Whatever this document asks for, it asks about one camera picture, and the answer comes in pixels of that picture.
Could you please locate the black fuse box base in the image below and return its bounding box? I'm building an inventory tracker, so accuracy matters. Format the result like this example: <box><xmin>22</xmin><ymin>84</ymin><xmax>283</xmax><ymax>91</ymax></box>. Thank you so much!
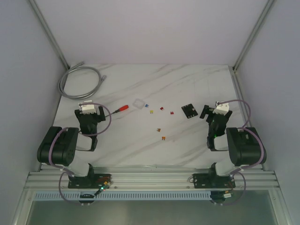
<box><xmin>181</xmin><ymin>104</ymin><xmax>198</xmax><ymax>119</ymax></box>

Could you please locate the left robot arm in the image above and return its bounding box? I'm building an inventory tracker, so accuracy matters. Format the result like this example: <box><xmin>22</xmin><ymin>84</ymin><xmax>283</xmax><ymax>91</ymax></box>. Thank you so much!
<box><xmin>37</xmin><ymin>105</ymin><xmax>106</xmax><ymax>188</ymax></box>

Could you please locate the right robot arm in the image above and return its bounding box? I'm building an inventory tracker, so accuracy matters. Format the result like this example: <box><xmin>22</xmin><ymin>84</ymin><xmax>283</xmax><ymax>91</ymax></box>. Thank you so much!
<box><xmin>200</xmin><ymin>104</ymin><xmax>267</xmax><ymax>187</ymax></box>

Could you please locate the clear plastic fuse box cover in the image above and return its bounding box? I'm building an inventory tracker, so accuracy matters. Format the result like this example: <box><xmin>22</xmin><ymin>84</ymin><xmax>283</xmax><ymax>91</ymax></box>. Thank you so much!
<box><xmin>133</xmin><ymin>98</ymin><xmax>145</xmax><ymax>110</ymax></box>

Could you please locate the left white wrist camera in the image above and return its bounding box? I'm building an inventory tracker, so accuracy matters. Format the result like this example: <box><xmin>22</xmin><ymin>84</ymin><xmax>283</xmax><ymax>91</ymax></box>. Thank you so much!
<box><xmin>79</xmin><ymin>100</ymin><xmax>97</xmax><ymax>114</ymax></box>

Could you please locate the red handled screwdriver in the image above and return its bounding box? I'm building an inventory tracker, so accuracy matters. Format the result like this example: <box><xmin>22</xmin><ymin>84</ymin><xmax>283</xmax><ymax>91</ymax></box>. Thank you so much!
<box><xmin>105</xmin><ymin>105</ymin><xmax>129</xmax><ymax>117</ymax></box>

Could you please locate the grey coiled cable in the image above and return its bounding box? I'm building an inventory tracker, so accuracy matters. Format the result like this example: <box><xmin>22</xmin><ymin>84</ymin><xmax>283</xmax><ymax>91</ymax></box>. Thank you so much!
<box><xmin>58</xmin><ymin>61</ymin><xmax>107</xmax><ymax>100</ymax></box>

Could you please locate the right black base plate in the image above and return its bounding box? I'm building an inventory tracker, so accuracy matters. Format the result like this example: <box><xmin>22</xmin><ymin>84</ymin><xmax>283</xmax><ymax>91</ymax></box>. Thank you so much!
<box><xmin>192</xmin><ymin>173</ymin><xmax>236</xmax><ymax>189</ymax></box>

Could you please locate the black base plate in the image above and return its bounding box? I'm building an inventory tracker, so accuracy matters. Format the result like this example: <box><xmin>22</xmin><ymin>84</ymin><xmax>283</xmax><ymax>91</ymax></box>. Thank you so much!
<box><xmin>192</xmin><ymin>173</ymin><xmax>236</xmax><ymax>189</ymax></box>
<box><xmin>68</xmin><ymin>173</ymin><xmax>111</xmax><ymax>189</ymax></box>

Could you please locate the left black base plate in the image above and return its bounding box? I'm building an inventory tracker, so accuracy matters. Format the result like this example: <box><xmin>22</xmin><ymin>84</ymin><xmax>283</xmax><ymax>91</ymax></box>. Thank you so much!
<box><xmin>68</xmin><ymin>173</ymin><xmax>111</xmax><ymax>189</ymax></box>

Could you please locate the aluminium front rail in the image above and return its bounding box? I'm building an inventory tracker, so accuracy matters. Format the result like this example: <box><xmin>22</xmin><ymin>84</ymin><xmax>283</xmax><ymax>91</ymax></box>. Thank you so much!
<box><xmin>24</xmin><ymin>165</ymin><xmax>280</xmax><ymax>191</ymax></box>

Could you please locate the grey slotted cable duct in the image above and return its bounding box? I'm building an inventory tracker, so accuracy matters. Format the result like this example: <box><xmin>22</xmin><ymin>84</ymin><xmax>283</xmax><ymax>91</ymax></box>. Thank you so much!
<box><xmin>32</xmin><ymin>190</ymin><xmax>213</xmax><ymax>202</ymax></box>

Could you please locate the right aluminium frame post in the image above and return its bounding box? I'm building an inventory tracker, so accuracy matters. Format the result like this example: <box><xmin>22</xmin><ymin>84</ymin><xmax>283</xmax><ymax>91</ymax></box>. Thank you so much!
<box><xmin>232</xmin><ymin>0</ymin><xmax>277</xmax><ymax>72</ymax></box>

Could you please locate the aluminium frame post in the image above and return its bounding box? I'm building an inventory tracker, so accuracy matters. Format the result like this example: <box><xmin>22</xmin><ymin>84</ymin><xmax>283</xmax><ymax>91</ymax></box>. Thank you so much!
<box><xmin>28</xmin><ymin>0</ymin><xmax>69</xmax><ymax>69</ymax></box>
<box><xmin>232</xmin><ymin>0</ymin><xmax>277</xmax><ymax>72</ymax></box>

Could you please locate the left aluminium frame post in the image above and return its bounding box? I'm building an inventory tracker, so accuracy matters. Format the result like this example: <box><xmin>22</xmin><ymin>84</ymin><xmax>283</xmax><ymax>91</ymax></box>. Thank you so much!
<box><xmin>28</xmin><ymin>0</ymin><xmax>69</xmax><ymax>69</ymax></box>

